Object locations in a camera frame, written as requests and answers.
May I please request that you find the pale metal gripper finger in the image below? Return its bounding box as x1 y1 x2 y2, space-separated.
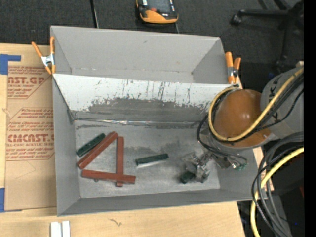
194 165 211 183
184 153 203 169

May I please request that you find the red-brown flat block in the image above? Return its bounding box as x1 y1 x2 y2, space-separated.
77 131 119 170
115 136 125 188
81 169 137 185

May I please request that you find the brown cardboard board red print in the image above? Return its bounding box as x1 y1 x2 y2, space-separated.
0 42 59 212

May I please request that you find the grey metal bin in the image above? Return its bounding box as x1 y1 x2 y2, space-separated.
50 25 260 217

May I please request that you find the dark green block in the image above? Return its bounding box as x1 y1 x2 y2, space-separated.
179 171 196 185
134 153 170 166
76 132 107 158

